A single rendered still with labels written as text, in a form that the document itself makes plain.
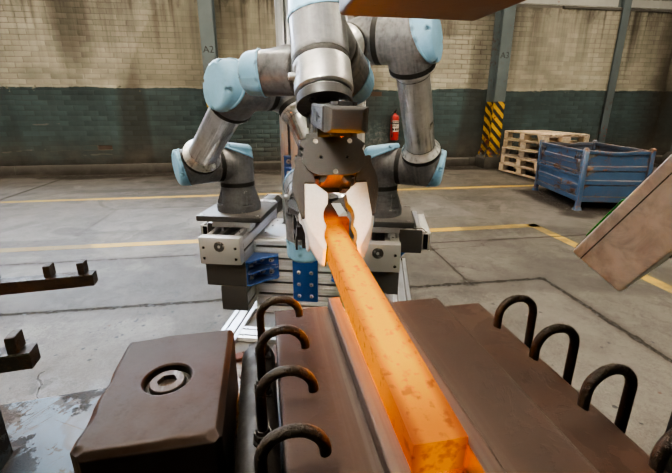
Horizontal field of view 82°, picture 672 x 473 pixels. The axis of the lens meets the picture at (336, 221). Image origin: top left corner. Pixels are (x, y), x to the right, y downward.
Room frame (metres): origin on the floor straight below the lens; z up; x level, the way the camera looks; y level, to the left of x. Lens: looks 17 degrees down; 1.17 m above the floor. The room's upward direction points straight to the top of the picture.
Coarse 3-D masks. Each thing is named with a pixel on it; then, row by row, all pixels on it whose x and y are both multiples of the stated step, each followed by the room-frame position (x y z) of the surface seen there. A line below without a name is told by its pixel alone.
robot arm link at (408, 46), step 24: (384, 24) 0.95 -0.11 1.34; (408, 24) 0.93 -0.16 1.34; (432, 24) 0.92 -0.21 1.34; (384, 48) 0.96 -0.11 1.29; (408, 48) 0.93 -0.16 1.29; (432, 48) 0.92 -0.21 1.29; (408, 72) 0.97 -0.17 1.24; (408, 96) 1.03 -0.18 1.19; (408, 120) 1.07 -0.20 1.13; (432, 120) 1.09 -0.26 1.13; (408, 144) 1.13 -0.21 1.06; (432, 144) 1.13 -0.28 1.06; (408, 168) 1.17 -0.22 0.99; (432, 168) 1.15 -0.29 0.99
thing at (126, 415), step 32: (128, 352) 0.26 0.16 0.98; (160, 352) 0.26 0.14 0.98; (192, 352) 0.26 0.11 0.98; (224, 352) 0.26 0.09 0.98; (128, 384) 0.23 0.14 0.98; (160, 384) 0.23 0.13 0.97; (192, 384) 0.23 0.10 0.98; (224, 384) 0.23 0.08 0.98; (96, 416) 0.20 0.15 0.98; (128, 416) 0.20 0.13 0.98; (160, 416) 0.20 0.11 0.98; (192, 416) 0.20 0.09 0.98; (224, 416) 0.20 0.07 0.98; (96, 448) 0.17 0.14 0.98; (128, 448) 0.17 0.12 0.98; (160, 448) 0.18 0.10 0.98; (192, 448) 0.18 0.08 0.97; (224, 448) 0.19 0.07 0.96
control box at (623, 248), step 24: (648, 192) 0.48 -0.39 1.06; (624, 216) 0.49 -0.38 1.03; (648, 216) 0.47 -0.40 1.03; (600, 240) 0.51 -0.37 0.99; (624, 240) 0.49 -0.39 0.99; (648, 240) 0.47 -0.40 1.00; (600, 264) 0.50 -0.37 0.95; (624, 264) 0.48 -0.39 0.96; (648, 264) 0.46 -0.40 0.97; (624, 288) 0.48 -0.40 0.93
